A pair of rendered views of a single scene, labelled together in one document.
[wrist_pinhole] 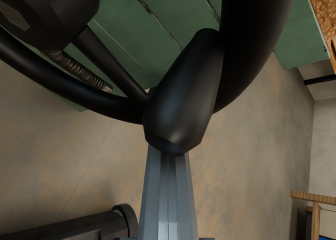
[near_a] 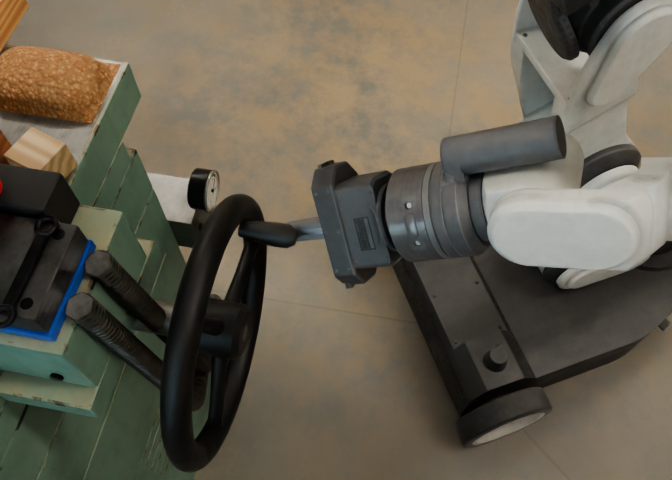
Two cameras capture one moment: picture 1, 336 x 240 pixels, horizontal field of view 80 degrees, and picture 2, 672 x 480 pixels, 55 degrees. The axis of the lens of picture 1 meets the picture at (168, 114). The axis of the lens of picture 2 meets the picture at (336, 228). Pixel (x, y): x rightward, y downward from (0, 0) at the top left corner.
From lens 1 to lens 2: 57 cm
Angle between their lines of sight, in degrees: 21
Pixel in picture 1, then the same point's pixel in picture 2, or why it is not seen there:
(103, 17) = not seen: hidden behind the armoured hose
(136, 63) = (159, 276)
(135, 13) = not seen: hidden behind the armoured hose
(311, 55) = (128, 82)
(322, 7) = (94, 102)
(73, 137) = (277, 352)
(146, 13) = not seen: hidden behind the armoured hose
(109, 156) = (292, 277)
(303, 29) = (114, 109)
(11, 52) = (239, 371)
